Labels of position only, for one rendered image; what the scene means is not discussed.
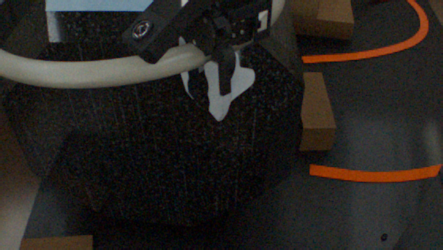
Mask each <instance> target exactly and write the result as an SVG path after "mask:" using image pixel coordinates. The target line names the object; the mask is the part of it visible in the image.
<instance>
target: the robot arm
mask: <svg viewBox="0 0 443 250"><path fill-rule="evenodd" d="M272 3H273V0H153V1H152V2H151V3H150V5H149V6H148V7H147V8H146V9H145V10H143V12H142V13H141V14H140V15H139V16H138V17H137V18H136V20H135V21H134V22H133V23H132V24H131V25H130V26H129V28H128V29H127V30H126V31H125V32H124V33H123V34H122V39H123V42H124V44H126V45H127V46H128V47H129V48H130V49H131V51H132V52H134V53H135V54H136V55H138V56H139V57H140V59H142V60H143V61H144V62H147V63H150V64H156V63H157V62H158V61H159V59H160V58H161V57H162V56H163V55H164V54H165V53H166V52H167V51H168V50H169V49H170V48H171V47H172V46H173V44H175V47H179V46H181V45H185V44H189V43H191V44H193V45H195V46H196V47H197V48H199V49H200V50H201V51H203V55H204V56H205V57H207V56H208V55H211V58H210V59H211V61H208V62H206V63H205V64H204V66H200V67H199V68H196V69H194V70H189V71H186V72H183V73H181V76H182V79H183V81H184V85H185V88H186V90H187V92H188V94H189V95H191V98H192V99H196V98H197V96H198V89H199V87H198V82H197V77H198V76H199V73H200V72H201V71H202V70H204V71H205V75H206V79H207V81H208V86H209V89H208V97H209V100H210V106H209V111H210V113H211V114H212V115H213V116H214V117H215V119H216V120H217V121H220V120H222V119H223V118H224V117H225V115H226V113H227V111H228V110H229V106H230V102H231V100H233V99H234V98H235V97H237V96H238V95H239V94H241V93H243V92H244V91H245V90H246V89H248V88H249V86H251V84H252V83H253V82H254V79H255V74H254V71H253V70H252V69H250V68H243V67H241V66H240V61H239V56H238V54H237V53H236V52H235V51H234V48H233V45H236V44H237V45H240V44H245V43H247V42H249V41H251V40H252V39H253V42H254V43H257V42H259V41H261V40H263V39H266V38H267V37H270V33H271V11H272ZM266 10H267V11H268V15H267V28H265V29H264V30H261V31H259V32H258V28H261V21H260V20H259V13H262V12H264V11H266ZM254 16H255V17H254ZM253 34H254V38H253Z"/></svg>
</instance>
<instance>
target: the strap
mask: <svg viewBox="0 0 443 250"><path fill-rule="evenodd" d="M406 1H408V2H409V4H411V5H412V6H413V8H414V9H415V11H416V12H417V13H418V15H419V19H420V27H419V28H420V29H419V31H418V32H417V33H416V35H415V36H413V37H412V38H411V39H409V40H407V41H403V42H402V43H400V44H395V45H393V46H391V47H389V46H388V47H384V48H381V49H380V48H379V49H376V50H372V51H363V52H358V53H350V54H344V55H338V54H337V55H320V56H316V55H311V56H302V58H303V61H304V63H320V62H337V61H345V60H350V61H351V60H356V59H363V58H366V59H368V58H372V57H375V56H382V55H386V54H391V53H393V52H396V51H402V50H403V49H405V48H406V49H408V48H409V47H411V46H414V45H416V44H417V43H419V42H420V41H421V40H423V38H424V37H425V35H426V33H427V31H428V20H427V17H426V15H425V14H424V12H423V11H422V9H421V8H420V7H419V6H418V4H417V3H415V2H414V1H413V0H406ZM441 165H442V164H440V165H434V166H429V167H425V168H420V169H415V170H407V171H391V172H368V171H364V172H360V171H354V170H349V169H336V168H331V167H326V166H321V165H312V164H311V168H310V173H309V175H312V176H321V177H324V176H326V177H331V178H336V179H341V180H353V181H360V182H377V183H384V182H403V181H407V180H419V179H425V178H430V177H433V176H436V175H437V173H438V170H439V168H440V167H441Z"/></svg>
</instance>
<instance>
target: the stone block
mask: <svg viewBox="0 0 443 250"><path fill-rule="evenodd" d="M46 3H47V0H35V2H34V3H33V4H32V5H31V6H30V8H29V10H28V11H27V12H26V14H25V15H24V17H23V18H22V19H21V20H20V23H19V24H18V26H17V27H16V28H15V29H14V30H13V32H12V33H11V35H10V36H9V38H8V39H7V41H6V42H5V43H4V46H3V47H2V48H1V49H2V50H3V51H5V52H9V53H10V54H11V55H12V54H14V55H16V56H19V57H20V56H21V57H24V58H27V59H35V60H44V61H49V62H54V61H56V62H66V63H69V62H92V61H98V60H109V59H121V58H124V57H130V56H136V54H135V53H134V52H132V51H131V49H130V48H129V47H128V46H127V45H126V44H124V42H123V39H122V34H123V33H124V32H125V31H126V30H127V29H128V28H129V26H130V25H131V24H132V23H133V22H134V21H135V20H136V18H137V17H138V16H139V15H140V14H141V13H142V12H143V11H141V12H140V11H128V10H126V11H115V10H111V11H103V10H98V11H91V10H86V11H79V10H75V11H68V10H64V11H56V10H55V11H46ZM236 53H237V54H238V56H239V61H240V66H241V67H243V68H250V69H252V70H253V71H254V74H255V79H254V82H253V83H252V84H251V86H249V88H248V89H246V90H245V91H244V92H243V93H241V94H239V95H238V96H237V97H235V98H234V99H233V100H231V102H230V106H229V110H228V111H227V113H226V115H225V117H224V118H223V119H222V120H220V121H217V120H216V119H215V117H214V116H213V115H212V114H211V113H210V111H209V106H210V100H209V97H208V89H209V86H208V81H207V79H206V75H205V71H204V70H202V71H201V72H200V73H199V76H198V77H197V82H198V87H199V89H198V96H197V98H196V99H192V98H191V95H189V94H188V92H187V90H186V88H185V85H184V81H183V79H182V76H181V73H180V74H174V75H171V76H168V77H165V78H158V79H154V80H150V81H143V82H139V83H137V84H131V85H121V86H112V87H103V88H84V89H62V88H48V87H42V86H38V85H28V84H25V83H22V82H21V83H20V82H17V81H14V80H12V79H10V80H9V79H7V78H5V77H3V76H0V102H1V103H2V107H3V108H4V112H5V114H6V116H7V118H8V120H9V123H10V125H11V127H12V129H13V132H14V134H15V136H16V137H17V141H18V143H19V145H20V146H21V150H22V151H23V153H24V156H25V158H26V160H27V162H28V165H29V167H30V169H31V170H32V172H34V173H35V174H36V175H38V176H40V177H42V178H43V179H45V180H46V181H47V182H49V183H51V184H52V185H54V186H56V187H57V188H59V189H60V190H61V191H64V192H65V193H67V194H68V195H70V196H71V197H73V198H75V199H76V200H77V201H79V202H81V203H84V204H85V205H87V206H89V207H91V208H93V209H94V210H96V211H97V212H99V213H101V214H103V215H104V216H105V217H110V218H120V219H128V220H136V221H138V222H152V223H161V224H169V225H181V226H186V227H194V226H196V225H199V224H201V223H203V222H205V221H207V220H209V219H212V218H215V217H217V216H219V215H221V214H224V213H225V212H227V211H229V210H232V209H234V208H236V207H238V206H242V205H244V204H245V203H248V202H250V201H252V200H254V199H257V198H259V197H260V196H263V195H265V194H266V193H267V192H269V191H270V190H271V189H272V188H274V187H275V186H277V185H278V184H280V183H281V182H282V181H284V180H286V179H287V178H289V177H290V171H291V167H292V162H293V154H294V149H295V144H296V141H297V132H298V128H299V123H300V118H301V110H302V101H303V96H304V91H305V81H304V76H303V71H302V66H301V59H300V54H299V49H298V45H297V41H296V36H295V32H294V27H293V20H292V15H291V11H290V3H289V1H288V0H285V4H284V6H283V8H282V12H281V13H280V15H279V17H278V19H276V21H275V22H274V24H273V25H272V26H271V33H270V37H267V38H266V39H263V40H261V41H259V42H257V43H254V42H252V43H250V44H249V45H246V46H244V47H243V48H241V49H240V50H239V51H236Z"/></svg>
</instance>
